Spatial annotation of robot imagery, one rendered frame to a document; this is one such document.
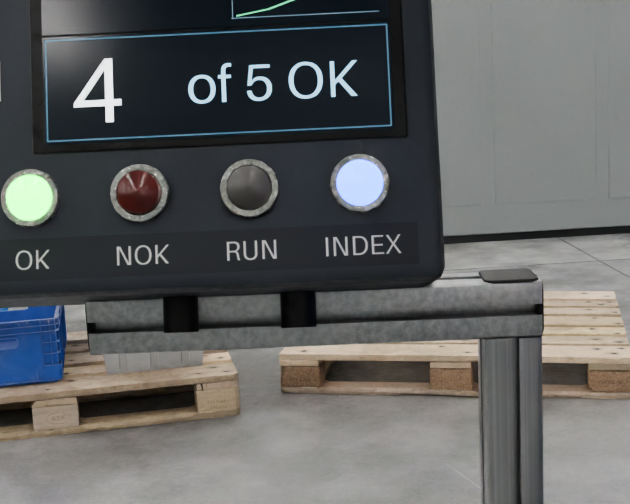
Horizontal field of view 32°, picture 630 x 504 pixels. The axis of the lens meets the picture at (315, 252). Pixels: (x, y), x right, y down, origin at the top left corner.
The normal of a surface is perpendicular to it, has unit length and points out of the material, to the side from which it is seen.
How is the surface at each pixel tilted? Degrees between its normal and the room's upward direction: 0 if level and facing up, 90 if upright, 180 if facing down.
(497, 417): 90
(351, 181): 76
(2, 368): 90
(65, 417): 91
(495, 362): 90
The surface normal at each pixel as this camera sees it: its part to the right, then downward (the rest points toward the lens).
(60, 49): -0.03, -0.08
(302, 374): -0.20, 0.21
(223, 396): 0.20, 0.17
